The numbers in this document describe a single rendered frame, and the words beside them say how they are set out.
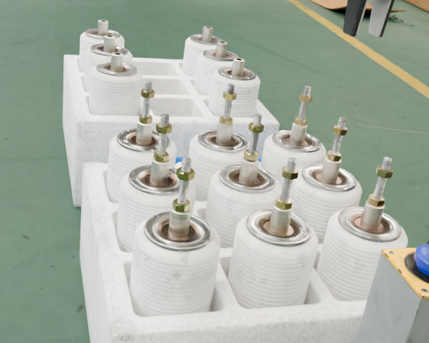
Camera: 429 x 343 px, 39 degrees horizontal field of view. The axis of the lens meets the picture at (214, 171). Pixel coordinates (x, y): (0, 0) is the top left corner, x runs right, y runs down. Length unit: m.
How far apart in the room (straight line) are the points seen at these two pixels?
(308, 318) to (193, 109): 0.67
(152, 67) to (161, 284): 0.89
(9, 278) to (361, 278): 0.55
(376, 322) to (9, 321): 0.54
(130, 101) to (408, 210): 0.64
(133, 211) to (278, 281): 0.20
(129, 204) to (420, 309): 0.37
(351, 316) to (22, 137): 0.96
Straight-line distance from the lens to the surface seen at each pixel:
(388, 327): 0.60
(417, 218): 1.37
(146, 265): 0.66
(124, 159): 0.85
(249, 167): 0.79
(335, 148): 0.83
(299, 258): 0.69
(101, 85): 1.14
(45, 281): 1.01
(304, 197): 0.82
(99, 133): 1.13
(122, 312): 0.67
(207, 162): 0.87
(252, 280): 0.70
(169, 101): 1.26
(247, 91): 1.19
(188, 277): 0.65
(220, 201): 0.78
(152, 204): 0.74
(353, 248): 0.73
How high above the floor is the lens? 0.61
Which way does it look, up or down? 26 degrees down
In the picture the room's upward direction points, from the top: 8 degrees clockwise
